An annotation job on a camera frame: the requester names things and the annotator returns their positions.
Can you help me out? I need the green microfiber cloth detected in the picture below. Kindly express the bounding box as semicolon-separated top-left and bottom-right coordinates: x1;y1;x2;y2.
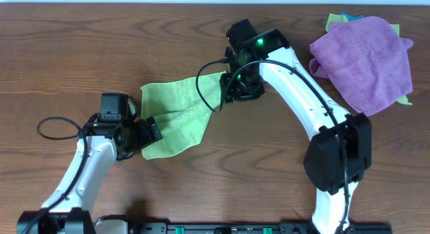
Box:
140;72;222;160

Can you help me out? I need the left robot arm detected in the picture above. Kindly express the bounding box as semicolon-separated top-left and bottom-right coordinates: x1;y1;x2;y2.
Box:
16;114;163;233

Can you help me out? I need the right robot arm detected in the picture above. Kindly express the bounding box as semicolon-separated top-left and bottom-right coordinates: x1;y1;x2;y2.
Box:
220;19;372;233

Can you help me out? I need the blue cloth underneath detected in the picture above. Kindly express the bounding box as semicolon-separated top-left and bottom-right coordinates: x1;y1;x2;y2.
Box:
340;13;364;22

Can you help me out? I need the purple microfiber cloth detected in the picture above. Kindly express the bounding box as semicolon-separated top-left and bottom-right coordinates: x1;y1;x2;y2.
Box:
309;16;413;116

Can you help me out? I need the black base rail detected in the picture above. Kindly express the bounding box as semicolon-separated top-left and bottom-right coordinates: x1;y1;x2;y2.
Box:
97;221;393;234

